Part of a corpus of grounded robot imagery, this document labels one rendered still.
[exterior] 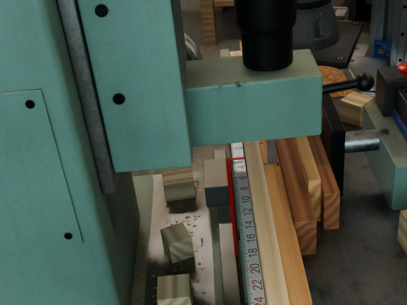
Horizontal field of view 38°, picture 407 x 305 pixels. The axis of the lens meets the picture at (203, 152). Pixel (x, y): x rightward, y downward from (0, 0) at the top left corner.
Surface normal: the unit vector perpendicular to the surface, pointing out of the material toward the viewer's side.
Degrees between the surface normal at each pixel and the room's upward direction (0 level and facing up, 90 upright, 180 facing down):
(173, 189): 90
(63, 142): 90
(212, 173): 0
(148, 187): 0
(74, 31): 90
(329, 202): 90
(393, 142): 0
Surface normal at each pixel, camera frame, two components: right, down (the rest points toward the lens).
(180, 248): 0.37, 0.48
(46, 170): 0.02, 0.54
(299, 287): -0.10, -0.84
